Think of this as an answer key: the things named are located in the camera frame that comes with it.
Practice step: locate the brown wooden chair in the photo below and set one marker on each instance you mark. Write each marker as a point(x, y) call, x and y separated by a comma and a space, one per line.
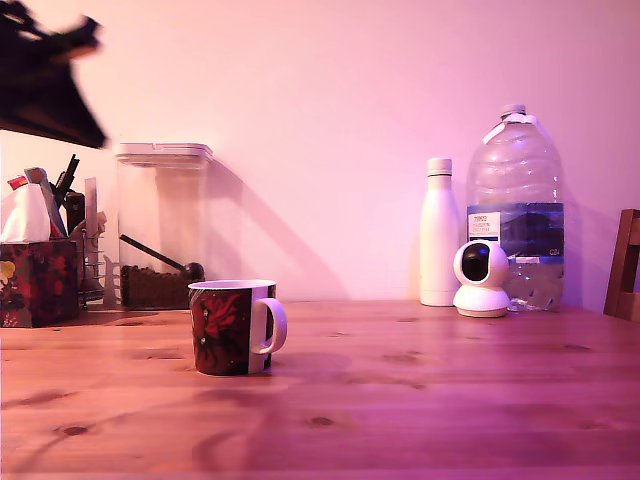
point(624, 270)

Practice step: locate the large clear water bottle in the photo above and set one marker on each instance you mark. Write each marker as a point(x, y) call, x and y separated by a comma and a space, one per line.
point(516, 210)

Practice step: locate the white tissue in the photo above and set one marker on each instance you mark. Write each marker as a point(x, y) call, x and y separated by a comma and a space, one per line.
point(24, 216)

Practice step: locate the coffee beans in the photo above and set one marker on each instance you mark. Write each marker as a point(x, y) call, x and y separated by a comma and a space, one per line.
point(156, 292)

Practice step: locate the grey blue flat tool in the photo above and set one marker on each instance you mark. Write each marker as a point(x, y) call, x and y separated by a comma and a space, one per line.
point(49, 200)

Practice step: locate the clear plastic ruler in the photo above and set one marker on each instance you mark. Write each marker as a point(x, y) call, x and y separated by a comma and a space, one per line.
point(92, 205)

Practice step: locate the black pens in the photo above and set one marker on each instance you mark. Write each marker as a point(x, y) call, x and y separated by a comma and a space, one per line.
point(67, 177)

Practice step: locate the red and yellow packet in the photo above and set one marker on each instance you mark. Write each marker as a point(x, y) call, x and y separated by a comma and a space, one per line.
point(16, 182)

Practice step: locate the small white round camera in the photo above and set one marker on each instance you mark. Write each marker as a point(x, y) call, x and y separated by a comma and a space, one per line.
point(484, 295)

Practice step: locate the white metal bottle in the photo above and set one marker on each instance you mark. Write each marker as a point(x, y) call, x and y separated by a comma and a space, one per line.
point(440, 235)

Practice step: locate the clear container with white lid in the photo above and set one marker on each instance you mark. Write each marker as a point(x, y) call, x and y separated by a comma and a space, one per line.
point(160, 200)

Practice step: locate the dark floral tissue box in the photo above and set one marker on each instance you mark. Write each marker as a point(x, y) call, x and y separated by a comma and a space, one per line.
point(36, 285)

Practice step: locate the dark red patterned mug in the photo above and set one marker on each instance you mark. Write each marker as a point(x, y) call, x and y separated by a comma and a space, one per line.
point(222, 330)

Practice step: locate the black measuring scoop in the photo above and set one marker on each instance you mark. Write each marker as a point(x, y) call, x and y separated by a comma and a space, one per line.
point(192, 270)

